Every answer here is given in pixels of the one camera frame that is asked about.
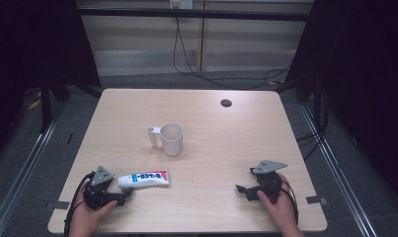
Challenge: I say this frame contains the black wall cable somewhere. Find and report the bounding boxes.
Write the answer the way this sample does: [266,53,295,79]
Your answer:
[172,15,291,91]

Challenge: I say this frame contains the white toothpaste tube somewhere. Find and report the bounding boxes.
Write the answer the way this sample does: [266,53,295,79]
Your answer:
[118,169,171,191]

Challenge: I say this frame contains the person's left hand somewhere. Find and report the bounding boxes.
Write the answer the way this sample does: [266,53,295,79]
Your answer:
[69,179,119,235]

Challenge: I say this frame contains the grey tape strip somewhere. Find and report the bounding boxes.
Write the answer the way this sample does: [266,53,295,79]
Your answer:
[43,199,71,212]
[305,195,328,206]

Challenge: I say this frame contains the metal floor rail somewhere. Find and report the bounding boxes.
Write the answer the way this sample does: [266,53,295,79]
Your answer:
[298,102,379,237]
[0,104,66,237]

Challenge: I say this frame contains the black horizontal bar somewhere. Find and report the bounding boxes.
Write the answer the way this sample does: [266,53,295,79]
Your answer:
[77,7,312,23]

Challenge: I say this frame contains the dark curtain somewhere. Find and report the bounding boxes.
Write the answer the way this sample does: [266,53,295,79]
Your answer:
[0,0,103,159]
[284,0,398,206]

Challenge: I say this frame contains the white cup with handle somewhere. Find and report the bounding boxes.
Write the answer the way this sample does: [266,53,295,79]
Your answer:
[146,121,185,157]

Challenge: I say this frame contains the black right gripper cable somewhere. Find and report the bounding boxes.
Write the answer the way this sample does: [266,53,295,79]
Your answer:
[279,178,300,225]

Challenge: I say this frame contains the white wall socket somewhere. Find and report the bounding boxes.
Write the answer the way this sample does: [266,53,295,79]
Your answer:
[169,0,195,10]

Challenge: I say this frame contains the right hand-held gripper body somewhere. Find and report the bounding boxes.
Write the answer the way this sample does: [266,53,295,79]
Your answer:
[249,160,288,203]

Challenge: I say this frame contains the black metal stand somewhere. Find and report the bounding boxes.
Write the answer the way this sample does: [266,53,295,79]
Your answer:
[39,73,53,134]

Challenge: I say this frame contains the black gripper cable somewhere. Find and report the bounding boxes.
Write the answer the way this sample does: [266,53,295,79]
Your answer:
[63,171,96,237]
[279,178,300,225]

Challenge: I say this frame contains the black floor cables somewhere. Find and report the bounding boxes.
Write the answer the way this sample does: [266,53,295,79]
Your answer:
[295,87,331,162]

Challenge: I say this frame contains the yellow floor tape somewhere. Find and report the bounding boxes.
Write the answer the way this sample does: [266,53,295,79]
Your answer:
[27,91,42,112]

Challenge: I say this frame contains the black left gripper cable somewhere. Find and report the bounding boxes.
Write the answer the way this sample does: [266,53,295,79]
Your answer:
[63,171,96,237]

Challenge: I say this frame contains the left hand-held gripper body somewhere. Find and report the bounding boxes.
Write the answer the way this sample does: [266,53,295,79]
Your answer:
[83,165,125,211]

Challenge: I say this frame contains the person's right hand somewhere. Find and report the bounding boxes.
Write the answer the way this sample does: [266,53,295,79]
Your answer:
[256,172,299,231]

